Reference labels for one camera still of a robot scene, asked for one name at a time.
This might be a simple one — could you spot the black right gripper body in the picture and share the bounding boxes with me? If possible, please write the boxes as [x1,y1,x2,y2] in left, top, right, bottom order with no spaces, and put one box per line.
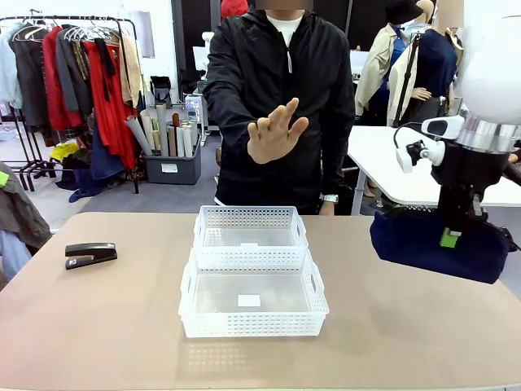
[430,140,502,229]

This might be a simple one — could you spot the navy blue zip pouch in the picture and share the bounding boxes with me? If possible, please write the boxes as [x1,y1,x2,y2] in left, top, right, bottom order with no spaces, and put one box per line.
[369,206,510,285]

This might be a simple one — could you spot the black stapler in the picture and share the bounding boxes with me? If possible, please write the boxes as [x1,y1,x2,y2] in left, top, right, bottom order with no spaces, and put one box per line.
[64,242,118,271]

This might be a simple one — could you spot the person's left forearm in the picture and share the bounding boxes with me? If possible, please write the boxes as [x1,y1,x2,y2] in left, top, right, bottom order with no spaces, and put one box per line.
[321,121,356,196]

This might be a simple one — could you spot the person's right forearm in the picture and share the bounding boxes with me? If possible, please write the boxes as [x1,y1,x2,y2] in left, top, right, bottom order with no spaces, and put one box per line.
[203,81,261,131]

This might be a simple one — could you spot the person's right hand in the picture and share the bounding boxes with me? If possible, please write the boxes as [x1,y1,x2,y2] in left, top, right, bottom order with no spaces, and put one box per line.
[247,97,309,165]

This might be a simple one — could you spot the white table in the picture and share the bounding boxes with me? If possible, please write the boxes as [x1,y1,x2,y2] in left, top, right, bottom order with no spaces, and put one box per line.
[348,125,521,216]

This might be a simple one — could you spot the mannequin in navy top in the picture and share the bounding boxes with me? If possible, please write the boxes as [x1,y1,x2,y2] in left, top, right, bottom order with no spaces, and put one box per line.
[401,0,465,127]

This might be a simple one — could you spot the mannequin in beige coat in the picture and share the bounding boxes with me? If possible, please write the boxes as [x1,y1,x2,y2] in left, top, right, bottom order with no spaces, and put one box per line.
[355,0,424,127]

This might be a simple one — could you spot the black bucket hat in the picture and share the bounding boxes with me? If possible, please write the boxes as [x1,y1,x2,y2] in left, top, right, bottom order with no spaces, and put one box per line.
[385,0,424,25]

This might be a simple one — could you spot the white perforated plastic basket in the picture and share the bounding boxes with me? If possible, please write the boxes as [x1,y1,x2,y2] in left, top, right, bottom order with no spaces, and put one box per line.
[192,204,309,249]
[177,246,330,339]

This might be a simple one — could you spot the person in black jacket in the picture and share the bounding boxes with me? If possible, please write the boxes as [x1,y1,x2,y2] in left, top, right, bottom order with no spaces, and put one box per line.
[202,6,356,217]

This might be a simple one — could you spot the clear lit computer case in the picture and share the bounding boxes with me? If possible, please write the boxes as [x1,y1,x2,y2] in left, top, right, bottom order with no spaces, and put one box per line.
[185,94,204,123]

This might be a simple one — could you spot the red cloth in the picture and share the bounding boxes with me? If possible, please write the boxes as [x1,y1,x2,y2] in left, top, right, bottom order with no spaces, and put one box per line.
[221,0,249,20]

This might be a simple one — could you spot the white machine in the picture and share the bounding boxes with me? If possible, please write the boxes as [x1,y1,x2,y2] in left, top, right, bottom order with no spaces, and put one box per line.
[193,30,217,74]

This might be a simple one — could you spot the dark grey storage bin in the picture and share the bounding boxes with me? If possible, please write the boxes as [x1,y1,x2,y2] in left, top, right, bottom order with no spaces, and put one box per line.
[142,140,203,186]

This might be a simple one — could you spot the brown paper roll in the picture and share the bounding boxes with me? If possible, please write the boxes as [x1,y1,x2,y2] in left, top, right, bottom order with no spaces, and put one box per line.
[170,112,182,158]

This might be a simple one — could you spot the tall grey paper roll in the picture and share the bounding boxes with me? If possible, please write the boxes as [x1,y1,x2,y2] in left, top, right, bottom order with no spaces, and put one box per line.
[155,103,170,158]

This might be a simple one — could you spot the black chair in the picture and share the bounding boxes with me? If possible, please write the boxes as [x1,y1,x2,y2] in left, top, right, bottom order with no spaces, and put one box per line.
[150,76,172,109]

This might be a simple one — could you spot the greenish paper roll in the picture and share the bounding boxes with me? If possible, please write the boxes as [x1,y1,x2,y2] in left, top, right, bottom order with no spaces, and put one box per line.
[140,109,162,156]

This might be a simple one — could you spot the black clothes rack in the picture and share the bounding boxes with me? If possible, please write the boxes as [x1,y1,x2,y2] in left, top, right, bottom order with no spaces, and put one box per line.
[0,15,142,195]

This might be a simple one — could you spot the beige garment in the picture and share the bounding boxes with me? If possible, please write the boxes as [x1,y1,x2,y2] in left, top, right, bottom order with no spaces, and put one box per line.
[120,34,143,109]

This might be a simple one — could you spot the navy blue garment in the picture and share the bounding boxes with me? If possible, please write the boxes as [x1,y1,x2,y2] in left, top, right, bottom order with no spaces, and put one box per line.
[68,121,125,203]

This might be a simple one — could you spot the long red dress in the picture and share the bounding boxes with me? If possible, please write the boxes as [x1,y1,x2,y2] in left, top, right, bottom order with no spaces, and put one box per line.
[83,40,138,170]

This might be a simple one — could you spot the black scarf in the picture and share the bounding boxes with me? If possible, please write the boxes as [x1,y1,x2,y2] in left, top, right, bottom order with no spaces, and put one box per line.
[94,37,117,103]

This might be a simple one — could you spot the yellow cloth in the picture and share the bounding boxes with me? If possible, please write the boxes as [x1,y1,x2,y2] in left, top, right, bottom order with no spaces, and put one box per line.
[49,142,82,162]

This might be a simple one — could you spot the red jacket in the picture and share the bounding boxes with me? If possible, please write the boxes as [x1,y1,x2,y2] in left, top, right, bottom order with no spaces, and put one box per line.
[42,26,85,131]

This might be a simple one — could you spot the grey draped jacket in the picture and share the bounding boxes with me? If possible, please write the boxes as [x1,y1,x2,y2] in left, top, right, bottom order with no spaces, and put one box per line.
[0,162,53,249]

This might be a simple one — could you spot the light blue jeans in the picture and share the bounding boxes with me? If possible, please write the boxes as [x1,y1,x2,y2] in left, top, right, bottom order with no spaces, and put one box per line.
[0,230,33,278]

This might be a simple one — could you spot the dark grey coat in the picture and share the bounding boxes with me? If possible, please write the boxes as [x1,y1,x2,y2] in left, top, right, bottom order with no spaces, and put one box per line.
[10,34,50,127]

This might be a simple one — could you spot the pale blue garment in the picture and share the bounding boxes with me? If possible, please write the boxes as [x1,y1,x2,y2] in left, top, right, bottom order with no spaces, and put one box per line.
[0,24,24,109]

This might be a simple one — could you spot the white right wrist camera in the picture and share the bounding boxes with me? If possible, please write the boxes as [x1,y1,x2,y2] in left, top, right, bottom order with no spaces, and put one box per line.
[393,138,447,174]

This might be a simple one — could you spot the thin black camera cable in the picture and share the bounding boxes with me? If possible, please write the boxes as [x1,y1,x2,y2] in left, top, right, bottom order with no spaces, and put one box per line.
[392,121,424,150]

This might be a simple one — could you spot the white wall poster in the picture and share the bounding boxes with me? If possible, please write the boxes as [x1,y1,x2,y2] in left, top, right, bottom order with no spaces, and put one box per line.
[134,10,155,59]

